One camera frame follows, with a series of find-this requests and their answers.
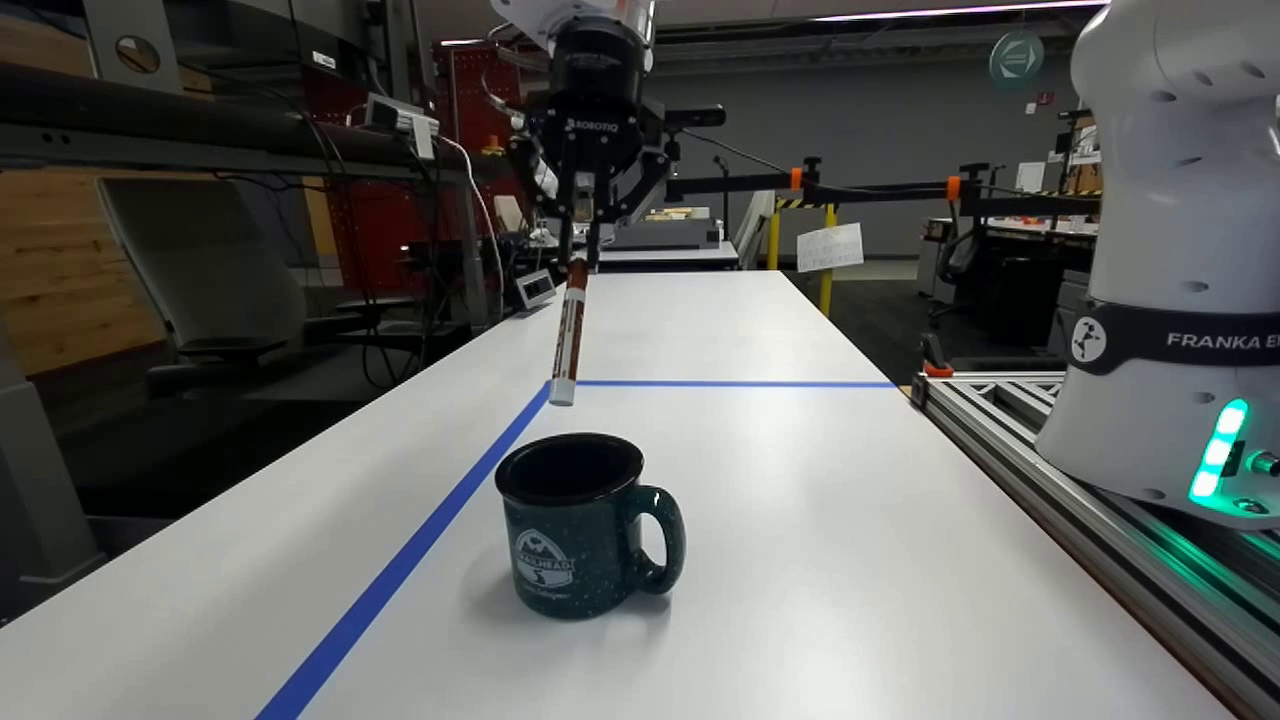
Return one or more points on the grey metal box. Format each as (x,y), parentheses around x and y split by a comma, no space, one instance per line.
(215,266)

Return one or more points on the white paper sign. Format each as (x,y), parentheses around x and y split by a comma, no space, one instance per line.
(831,244)

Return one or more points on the round wall mirror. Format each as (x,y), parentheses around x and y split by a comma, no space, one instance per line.
(1016,59)

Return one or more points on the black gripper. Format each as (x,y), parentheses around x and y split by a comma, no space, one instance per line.
(597,102)

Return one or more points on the long blue tape strip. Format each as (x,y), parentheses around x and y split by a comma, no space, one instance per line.
(402,564)

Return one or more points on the orange black clamp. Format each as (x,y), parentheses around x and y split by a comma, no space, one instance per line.
(932,368)

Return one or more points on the dark green ceramic mug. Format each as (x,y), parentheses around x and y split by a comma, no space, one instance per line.
(574,534)

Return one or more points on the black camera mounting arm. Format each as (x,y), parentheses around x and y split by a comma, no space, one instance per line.
(881,190)

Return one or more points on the red machine cabinet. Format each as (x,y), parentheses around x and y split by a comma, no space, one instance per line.
(387,202)

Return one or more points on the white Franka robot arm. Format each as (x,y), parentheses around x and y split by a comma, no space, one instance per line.
(1180,202)

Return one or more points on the yellow post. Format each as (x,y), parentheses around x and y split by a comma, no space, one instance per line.
(831,260)
(773,239)

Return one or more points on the black stereo camera bar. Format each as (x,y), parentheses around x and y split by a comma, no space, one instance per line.
(698,119)

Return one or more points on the marker with red cap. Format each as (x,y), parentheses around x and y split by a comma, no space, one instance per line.
(568,335)

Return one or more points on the white power strip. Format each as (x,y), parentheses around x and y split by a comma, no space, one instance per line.
(404,123)

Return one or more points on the aluminium extrusion base frame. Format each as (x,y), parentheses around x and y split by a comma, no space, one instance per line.
(1132,534)

